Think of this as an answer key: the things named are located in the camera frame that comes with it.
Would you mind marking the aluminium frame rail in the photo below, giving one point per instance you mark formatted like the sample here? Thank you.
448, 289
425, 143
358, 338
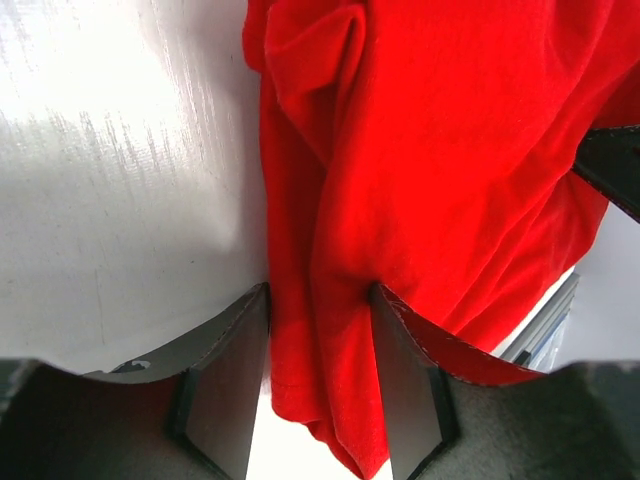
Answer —
536, 341

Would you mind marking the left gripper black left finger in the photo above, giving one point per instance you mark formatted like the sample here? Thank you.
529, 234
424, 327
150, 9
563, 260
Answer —
185, 410

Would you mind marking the red t shirt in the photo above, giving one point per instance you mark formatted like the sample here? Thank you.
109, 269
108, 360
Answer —
426, 145

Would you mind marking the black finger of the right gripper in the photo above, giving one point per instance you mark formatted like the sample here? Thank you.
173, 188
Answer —
608, 160

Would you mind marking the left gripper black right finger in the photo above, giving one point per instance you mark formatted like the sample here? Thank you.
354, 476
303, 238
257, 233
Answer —
452, 411

